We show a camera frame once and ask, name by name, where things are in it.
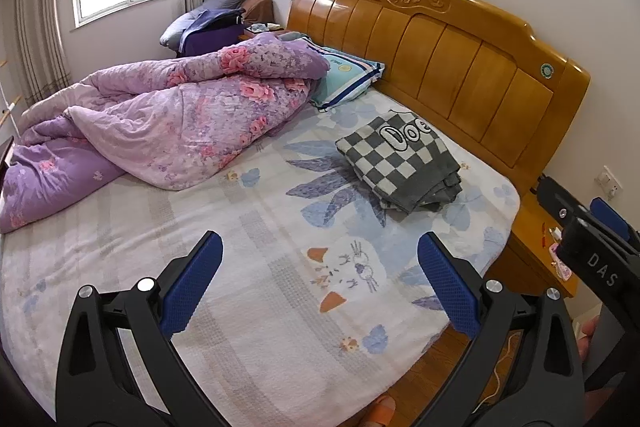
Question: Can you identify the purple floral quilt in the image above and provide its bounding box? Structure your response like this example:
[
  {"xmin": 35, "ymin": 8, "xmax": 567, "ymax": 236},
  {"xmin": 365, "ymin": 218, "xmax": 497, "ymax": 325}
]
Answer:
[{"xmin": 0, "ymin": 32, "xmax": 331, "ymax": 235}]

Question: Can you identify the teal striped pillow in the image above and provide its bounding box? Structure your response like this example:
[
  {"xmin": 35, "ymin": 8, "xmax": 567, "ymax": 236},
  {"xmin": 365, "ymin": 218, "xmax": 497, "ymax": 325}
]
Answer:
[{"xmin": 307, "ymin": 46, "xmax": 386, "ymax": 112}]

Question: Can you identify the wooden nightstand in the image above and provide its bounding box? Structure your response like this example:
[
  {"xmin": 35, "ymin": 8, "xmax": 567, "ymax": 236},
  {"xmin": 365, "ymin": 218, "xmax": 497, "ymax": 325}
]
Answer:
[{"xmin": 510, "ymin": 194, "xmax": 581, "ymax": 300}]

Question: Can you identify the brown cloth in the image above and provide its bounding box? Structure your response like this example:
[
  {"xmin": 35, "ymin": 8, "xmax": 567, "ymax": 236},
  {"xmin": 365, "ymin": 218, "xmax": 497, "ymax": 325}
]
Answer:
[{"xmin": 241, "ymin": 0, "xmax": 274, "ymax": 26}]

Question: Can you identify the pink pouch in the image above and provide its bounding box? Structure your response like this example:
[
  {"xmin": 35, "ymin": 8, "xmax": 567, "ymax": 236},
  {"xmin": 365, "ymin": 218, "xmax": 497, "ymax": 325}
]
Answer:
[{"xmin": 549, "ymin": 243, "xmax": 573, "ymax": 282}]

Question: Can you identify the dark purple cloth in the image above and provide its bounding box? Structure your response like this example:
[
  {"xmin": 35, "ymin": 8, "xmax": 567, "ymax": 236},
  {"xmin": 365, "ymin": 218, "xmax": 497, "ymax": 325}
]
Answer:
[{"xmin": 177, "ymin": 8, "xmax": 247, "ymax": 58}]

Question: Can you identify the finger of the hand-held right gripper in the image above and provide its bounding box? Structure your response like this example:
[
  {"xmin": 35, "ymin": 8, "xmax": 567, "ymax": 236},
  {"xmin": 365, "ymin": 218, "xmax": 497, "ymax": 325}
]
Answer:
[
  {"xmin": 536, "ymin": 176, "xmax": 592, "ymax": 228},
  {"xmin": 589, "ymin": 198, "xmax": 633, "ymax": 245}
]

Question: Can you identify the white cable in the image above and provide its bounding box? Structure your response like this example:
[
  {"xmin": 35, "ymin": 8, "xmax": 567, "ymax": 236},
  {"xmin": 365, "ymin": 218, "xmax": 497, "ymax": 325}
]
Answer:
[{"xmin": 475, "ymin": 331, "xmax": 523, "ymax": 413}]

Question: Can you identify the wooden headboard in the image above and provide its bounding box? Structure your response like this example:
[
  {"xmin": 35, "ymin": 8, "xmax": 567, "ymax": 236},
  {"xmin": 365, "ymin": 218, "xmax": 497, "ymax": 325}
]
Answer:
[{"xmin": 286, "ymin": 0, "xmax": 592, "ymax": 192}]

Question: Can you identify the orange slipper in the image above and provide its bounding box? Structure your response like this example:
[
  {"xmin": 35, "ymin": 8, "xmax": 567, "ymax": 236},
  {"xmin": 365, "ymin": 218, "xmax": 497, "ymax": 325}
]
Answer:
[{"xmin": 350, "ymin": 394, "xmax": 398, "ymax": 427}]

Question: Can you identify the grey white checkered cardigan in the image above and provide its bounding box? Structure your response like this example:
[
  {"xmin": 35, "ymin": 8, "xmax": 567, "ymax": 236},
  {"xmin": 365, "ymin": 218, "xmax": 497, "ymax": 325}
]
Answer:
[{"xmin": 335, "ymin": 109, "xmax": 463, "ymax": 214}]

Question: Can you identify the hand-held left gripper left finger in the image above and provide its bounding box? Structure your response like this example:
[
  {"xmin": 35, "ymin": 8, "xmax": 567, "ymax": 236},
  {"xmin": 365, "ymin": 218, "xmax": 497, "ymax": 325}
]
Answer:
[{"xmin": 55, "ymin": 231, "xmax": 236, "ymax": 427}]

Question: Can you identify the white wall socket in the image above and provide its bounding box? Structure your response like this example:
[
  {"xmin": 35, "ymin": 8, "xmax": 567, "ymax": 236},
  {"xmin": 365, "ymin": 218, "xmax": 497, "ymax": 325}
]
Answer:
[{"xmin": 595, "ymin": 166, "xmax": 622, "ymax": 198}]

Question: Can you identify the blue pillow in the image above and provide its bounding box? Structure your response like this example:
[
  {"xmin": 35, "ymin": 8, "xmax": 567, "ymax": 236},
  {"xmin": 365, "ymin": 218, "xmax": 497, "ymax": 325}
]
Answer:
[{"xmin": 160, "ymin": 9, "xmax": 211, "ymax": 50}]

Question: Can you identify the person's right hand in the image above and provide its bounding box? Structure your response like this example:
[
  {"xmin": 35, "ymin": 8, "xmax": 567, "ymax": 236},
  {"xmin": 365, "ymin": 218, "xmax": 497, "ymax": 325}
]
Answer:
[{"xmin": 574, "ymin": 314, "xmax": 601, "ymax": 363}]

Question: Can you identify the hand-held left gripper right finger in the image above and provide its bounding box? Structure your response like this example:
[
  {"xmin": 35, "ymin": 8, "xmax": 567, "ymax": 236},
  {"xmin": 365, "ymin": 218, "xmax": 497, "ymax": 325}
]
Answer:
[{"xmin": 415, "ymin": 231, "xmax": 586, "ymax": 427}]

